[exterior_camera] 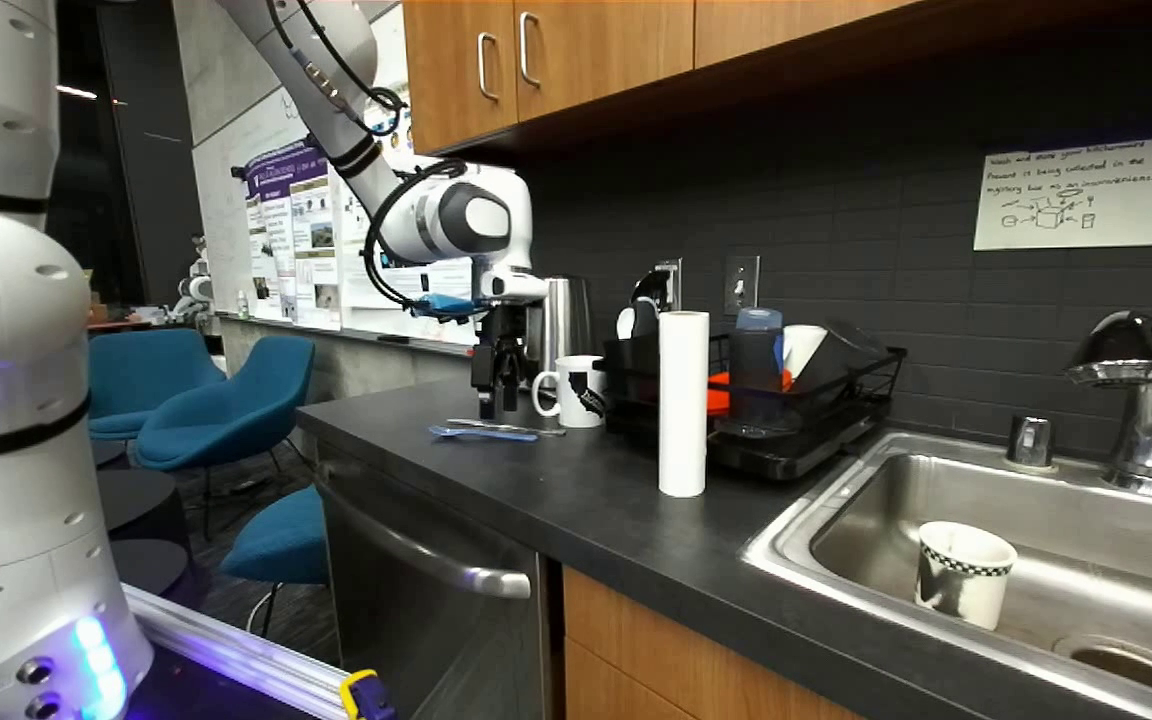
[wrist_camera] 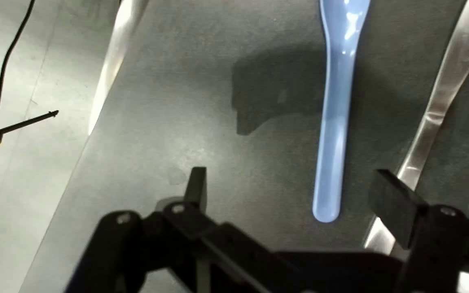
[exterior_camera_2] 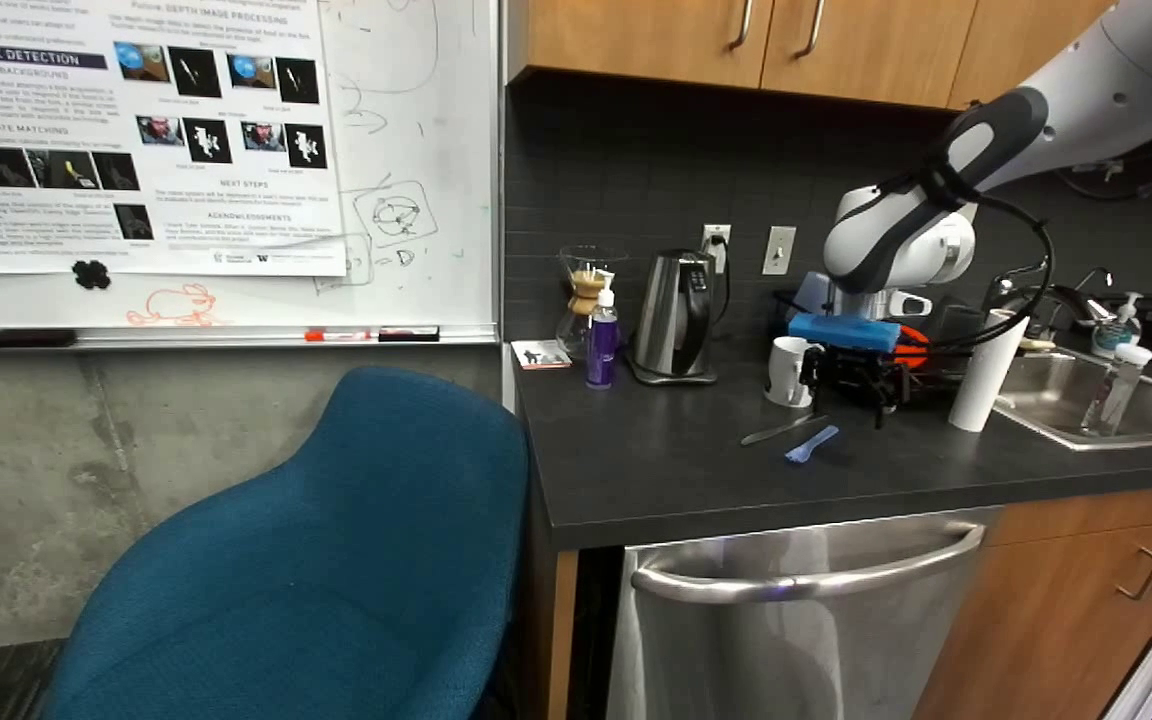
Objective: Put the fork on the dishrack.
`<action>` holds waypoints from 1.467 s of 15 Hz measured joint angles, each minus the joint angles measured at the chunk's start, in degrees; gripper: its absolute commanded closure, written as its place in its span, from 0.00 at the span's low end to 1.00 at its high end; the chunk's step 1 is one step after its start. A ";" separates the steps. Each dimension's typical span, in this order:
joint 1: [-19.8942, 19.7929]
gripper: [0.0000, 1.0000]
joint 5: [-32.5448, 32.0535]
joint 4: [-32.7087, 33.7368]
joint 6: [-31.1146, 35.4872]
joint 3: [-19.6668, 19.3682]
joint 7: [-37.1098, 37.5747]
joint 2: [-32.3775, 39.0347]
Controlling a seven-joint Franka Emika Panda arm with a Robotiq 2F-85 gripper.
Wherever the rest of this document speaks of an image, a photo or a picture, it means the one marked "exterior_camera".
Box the black electric kettle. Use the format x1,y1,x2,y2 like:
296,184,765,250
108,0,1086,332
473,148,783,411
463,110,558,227
539,274,570,371

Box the black dish rack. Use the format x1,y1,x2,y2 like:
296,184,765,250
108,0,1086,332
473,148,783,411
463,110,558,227
605,332,903,482

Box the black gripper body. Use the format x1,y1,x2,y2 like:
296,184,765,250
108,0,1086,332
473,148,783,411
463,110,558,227
473,298,539,399

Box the white bowl in rack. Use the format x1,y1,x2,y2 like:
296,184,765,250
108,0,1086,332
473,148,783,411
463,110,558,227
783,322,827,378

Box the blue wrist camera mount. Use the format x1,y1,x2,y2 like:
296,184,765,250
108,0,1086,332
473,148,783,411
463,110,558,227
410,292,474,321

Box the white poster board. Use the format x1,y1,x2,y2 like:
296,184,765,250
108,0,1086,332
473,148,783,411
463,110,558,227
193,92,473,348

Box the white paper note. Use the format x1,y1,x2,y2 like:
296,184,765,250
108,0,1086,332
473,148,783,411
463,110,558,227
973,135,1152,250

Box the blue plastic fork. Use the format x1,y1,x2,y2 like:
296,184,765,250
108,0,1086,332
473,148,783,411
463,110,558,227
429,425,539,444

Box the wooden upper cabinets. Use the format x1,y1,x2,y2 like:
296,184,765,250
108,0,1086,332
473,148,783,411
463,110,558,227
404,0,914,153

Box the stainless steel sink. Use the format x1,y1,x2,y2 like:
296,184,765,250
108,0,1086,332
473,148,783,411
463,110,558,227
743,433,1152,720

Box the white paper towel roll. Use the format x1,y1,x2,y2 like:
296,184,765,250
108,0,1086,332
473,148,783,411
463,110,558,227
654,313,706,501

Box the wooden lower cabinet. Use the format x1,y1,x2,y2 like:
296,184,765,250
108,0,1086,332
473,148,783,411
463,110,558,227
563,570,857,720

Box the white cup in sink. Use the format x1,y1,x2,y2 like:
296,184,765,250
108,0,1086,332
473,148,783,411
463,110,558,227
914,521,1017,629

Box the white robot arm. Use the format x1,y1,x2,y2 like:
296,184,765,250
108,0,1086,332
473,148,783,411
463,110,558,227
0,0,531,720

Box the blue chair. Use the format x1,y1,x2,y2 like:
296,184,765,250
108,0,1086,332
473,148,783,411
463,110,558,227
219,482,328,585
132,334,316,473

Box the blue tumbler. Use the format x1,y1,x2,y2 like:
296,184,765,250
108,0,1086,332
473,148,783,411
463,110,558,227
731,309,783,399

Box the white mug with black pattern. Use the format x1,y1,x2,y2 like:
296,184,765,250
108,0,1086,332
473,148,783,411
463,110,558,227
531,354,607,427

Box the stainless dishwasher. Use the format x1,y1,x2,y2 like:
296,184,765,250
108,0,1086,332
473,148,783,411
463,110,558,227
316,458,557,720

